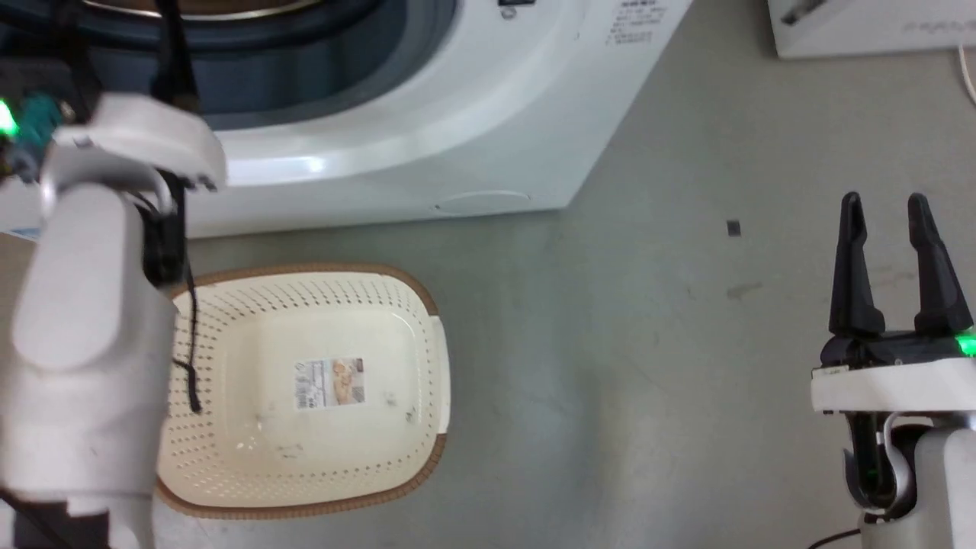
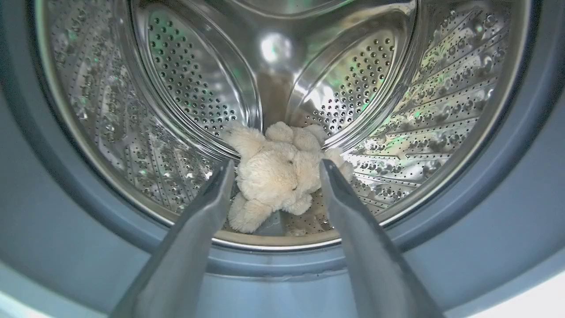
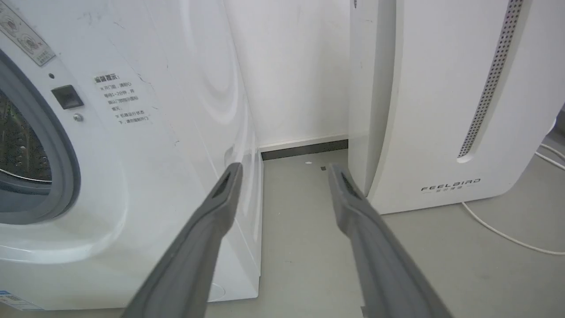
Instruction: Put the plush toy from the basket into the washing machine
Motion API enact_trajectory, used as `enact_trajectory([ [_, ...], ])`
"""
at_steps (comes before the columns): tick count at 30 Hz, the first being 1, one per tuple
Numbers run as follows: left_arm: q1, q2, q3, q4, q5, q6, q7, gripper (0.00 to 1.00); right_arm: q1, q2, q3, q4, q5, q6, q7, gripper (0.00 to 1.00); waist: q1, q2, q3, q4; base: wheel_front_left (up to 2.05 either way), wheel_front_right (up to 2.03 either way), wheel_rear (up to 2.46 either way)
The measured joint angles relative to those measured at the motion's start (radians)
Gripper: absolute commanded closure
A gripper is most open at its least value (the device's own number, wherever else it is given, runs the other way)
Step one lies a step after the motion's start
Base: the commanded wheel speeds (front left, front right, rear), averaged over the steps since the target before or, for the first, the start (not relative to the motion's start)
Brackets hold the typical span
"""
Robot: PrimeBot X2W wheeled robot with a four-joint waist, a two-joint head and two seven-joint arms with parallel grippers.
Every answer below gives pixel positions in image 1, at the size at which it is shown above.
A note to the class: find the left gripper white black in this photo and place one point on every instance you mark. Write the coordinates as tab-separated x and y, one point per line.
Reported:
145	141

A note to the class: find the washing machine text sticker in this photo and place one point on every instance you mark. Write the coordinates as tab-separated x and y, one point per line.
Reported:
637	21

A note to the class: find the white front-load washing machine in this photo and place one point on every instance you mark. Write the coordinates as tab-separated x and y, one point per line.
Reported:
473	114

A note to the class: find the cream perforated laundry basket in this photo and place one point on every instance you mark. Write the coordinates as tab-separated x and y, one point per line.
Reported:
366	457

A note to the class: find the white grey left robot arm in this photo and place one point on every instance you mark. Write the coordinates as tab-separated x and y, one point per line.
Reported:
76	343

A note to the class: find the printed paper label sticker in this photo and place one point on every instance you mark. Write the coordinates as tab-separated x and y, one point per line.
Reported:
329	383

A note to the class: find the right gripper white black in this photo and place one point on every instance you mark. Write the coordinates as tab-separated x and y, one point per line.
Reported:
892	381

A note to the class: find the white box appliance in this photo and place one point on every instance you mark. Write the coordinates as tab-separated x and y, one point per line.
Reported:
869	27

